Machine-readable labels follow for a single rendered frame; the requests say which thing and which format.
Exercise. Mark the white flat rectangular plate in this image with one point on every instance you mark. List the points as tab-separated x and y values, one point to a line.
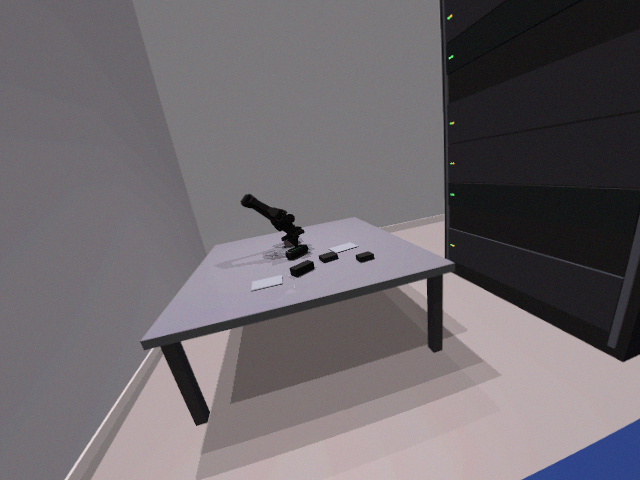
266	283

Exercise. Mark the dark grey controller unit with green rocker switches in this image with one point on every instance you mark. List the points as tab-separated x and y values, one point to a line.
296	251

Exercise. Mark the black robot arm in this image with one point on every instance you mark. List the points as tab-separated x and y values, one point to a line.
278	217

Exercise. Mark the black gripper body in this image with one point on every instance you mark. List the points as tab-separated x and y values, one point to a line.
290	230

